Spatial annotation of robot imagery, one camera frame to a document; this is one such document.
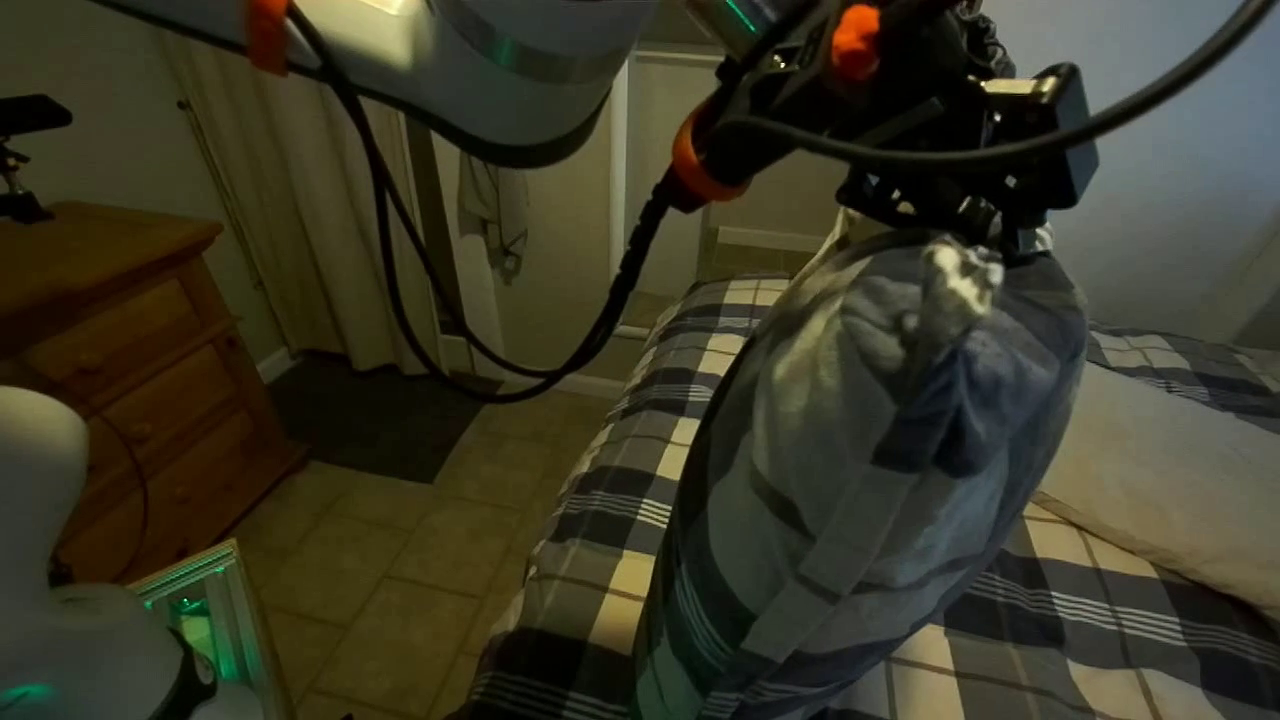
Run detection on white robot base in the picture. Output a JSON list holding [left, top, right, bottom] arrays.
[[0, 385, 216, 720]]

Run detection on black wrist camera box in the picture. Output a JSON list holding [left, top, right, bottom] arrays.
[[977, 60, 1103, 218]]

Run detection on checked bedspread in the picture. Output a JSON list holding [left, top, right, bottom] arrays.
[[457, 274, 1280, 720]]

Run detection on wooden dresser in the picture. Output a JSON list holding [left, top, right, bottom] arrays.
[[0, 199, 314, 583]]

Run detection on beige curtain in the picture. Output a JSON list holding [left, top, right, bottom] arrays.
[[166, 31, 457, 377]]

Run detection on dark floor mat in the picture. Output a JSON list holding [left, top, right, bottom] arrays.
[[266, 350, 506, 490]]

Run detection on orange cable clip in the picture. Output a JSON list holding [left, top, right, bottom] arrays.
[[243, 0, 296, 71], [667, 100, 748, 212], [824, 0, 889, 90]]

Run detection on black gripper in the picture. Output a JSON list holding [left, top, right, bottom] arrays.
[[831, 4, 1062, 262]]

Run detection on hanging grey bag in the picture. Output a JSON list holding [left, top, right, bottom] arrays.
[[457, 152, 532, 289]]

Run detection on green lit control box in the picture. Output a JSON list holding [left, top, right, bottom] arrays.
[[127, 538, 293, 720]]

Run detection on cream pillow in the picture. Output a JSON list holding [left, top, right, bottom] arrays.
[[1036, 360, 1280, 625]]

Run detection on white door frame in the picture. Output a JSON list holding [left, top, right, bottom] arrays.
[[609, 46, 753, 342]]

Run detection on white wardrobe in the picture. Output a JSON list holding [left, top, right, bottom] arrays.
[[985, 0, 1280, 344]]

